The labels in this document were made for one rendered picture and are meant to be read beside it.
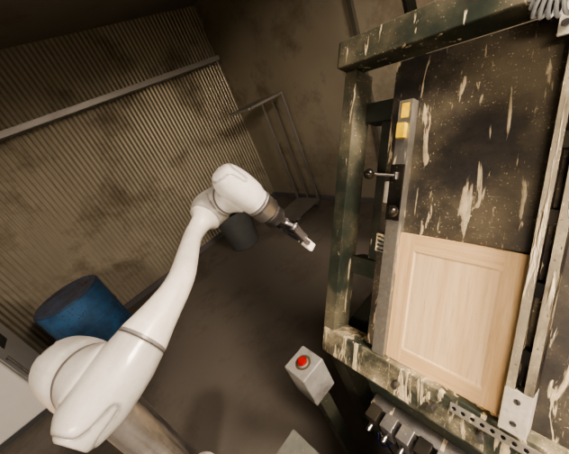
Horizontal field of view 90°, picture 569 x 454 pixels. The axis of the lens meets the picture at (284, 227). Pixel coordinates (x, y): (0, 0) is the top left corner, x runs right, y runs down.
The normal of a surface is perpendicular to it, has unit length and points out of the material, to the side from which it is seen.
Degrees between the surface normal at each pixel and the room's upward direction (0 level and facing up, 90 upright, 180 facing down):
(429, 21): 58
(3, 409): 90
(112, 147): 90
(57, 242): 90
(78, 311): 90
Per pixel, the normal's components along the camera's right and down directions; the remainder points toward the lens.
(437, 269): -0.77, 0.04
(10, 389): 0.62, 0.16
